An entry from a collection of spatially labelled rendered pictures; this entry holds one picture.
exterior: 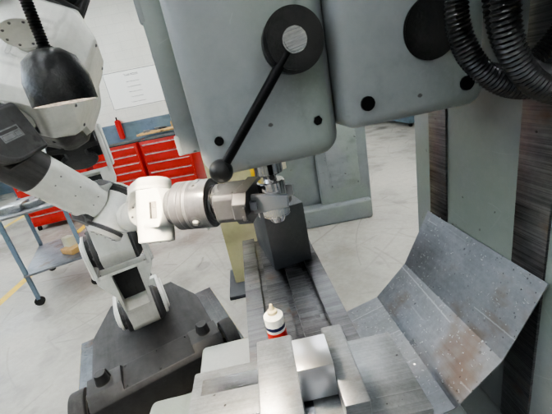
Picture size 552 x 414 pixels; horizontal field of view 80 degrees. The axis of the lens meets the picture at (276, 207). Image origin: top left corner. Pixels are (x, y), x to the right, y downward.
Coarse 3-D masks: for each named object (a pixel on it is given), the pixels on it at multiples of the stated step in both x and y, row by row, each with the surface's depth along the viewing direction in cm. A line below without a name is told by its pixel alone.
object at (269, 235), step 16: (256, 224) 107; (272, 224) 92; (288, 224) 94; (304, 224) 95; (272, 240) 94; (288, 240) 95; (304, 240) 97; (272, 256) 95; (288, 256) 97; (304, 256) 98
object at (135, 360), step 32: (160, 320) 141; (192, 320) 137; (96, 352) 129; (128, 352) 126; (160, 352) 119; (192, 352) 116; (96, 384) 107; (128, 384) 108; (160, 384) 111; (192, 384) 117
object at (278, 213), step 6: (282, 186) 54; (264, 192) 53; (270, 192) 53; (276, 192) 53; (282, 192) 54; (276, 210) 54; (282, 210) 54; (288, 210) 56; (264, 216) 56; (270, 216) 55; (276, 216) 55; (282, 216) 55
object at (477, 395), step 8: (472, 392) 73; (480, 392) 72; (168, 400) 86; (176, 400) 85; (184, 400) 85; (464, 400) 71; (472, 400) 71; (480, 400) 71; (488, 400) 70; (152, 408) 85; (160, 408) 84; (168, 408) 83; (176, 408) 83; (184, 408) 82; (464, 408) 70; (472, 408) 69; (480, 408) 69; (488, 408) 69; (496, 408) 68
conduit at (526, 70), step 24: (456, 0) 30; (504, 0) 24; (456, 24) 30; (504, 24) 25; (456, 48) 31; (480, 48) 31; (504, 48) 26; (528, 48) 26; (480, 72) 31; (504, 72) 32; (528, 72) 26; (504, 96) 33; (528, 96) 29
